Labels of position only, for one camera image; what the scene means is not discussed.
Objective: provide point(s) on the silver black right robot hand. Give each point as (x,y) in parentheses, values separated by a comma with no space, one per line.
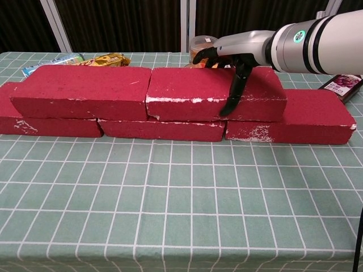
(244,45)

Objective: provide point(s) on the red brick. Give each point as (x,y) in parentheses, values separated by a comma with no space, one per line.
(82,85)
(193,88)
(312,113)
(158,130)
(56,127)

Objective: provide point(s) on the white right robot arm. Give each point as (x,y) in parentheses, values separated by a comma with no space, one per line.
(320,42)

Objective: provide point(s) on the black corrugated partition panel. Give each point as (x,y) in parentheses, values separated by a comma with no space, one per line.
(351,5)
(122,25)
(22,25)
(255,14)

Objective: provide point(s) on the clear plastic snack jar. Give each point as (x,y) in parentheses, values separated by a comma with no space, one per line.
(198,42)

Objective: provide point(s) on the purple grape juice bottle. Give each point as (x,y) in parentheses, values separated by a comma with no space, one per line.
(344,85)

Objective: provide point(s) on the gold cracker package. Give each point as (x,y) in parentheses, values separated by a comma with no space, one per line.
(107,60)

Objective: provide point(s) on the green checked tablecloth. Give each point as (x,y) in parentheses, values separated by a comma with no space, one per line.
(170,212)

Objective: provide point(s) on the blue snack package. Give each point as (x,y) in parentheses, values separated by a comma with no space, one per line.
(37,68)

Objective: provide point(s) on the white partition frame post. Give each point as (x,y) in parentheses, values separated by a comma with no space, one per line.
(55,25)
(187,20)
(331,8)

